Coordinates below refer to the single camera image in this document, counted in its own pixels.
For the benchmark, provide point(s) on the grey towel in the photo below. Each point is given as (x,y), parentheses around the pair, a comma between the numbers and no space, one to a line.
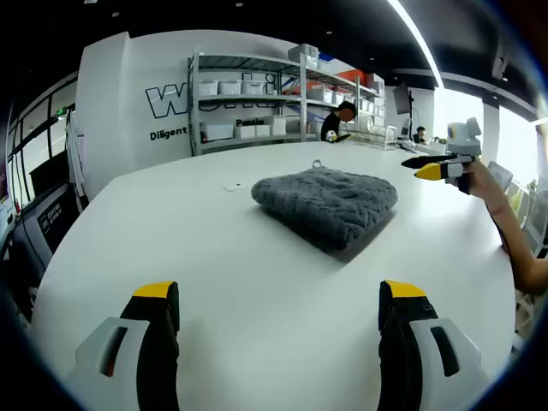
(325,201)

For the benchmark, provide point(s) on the black monitor on stand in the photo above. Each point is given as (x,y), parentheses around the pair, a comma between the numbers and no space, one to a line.
(402,98)

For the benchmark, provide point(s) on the ceiling light strip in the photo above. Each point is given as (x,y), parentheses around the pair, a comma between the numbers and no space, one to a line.
(421,38)

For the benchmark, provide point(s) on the black cabinet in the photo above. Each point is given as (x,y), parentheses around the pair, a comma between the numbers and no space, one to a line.
(47,231)

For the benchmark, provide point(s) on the black box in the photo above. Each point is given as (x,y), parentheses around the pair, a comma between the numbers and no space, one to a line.
(49,173)

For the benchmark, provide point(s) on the white hanging coat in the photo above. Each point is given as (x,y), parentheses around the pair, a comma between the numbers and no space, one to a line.
(76,158)

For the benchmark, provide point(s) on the rows of white storage bins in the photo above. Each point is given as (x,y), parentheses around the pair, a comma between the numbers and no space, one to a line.
(229,87)

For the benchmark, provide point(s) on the green exit sign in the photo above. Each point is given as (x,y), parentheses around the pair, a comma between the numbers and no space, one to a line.
(59,111)

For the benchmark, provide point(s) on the grey metal shelf rack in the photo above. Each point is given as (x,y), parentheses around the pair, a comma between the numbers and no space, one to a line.
(195,107)

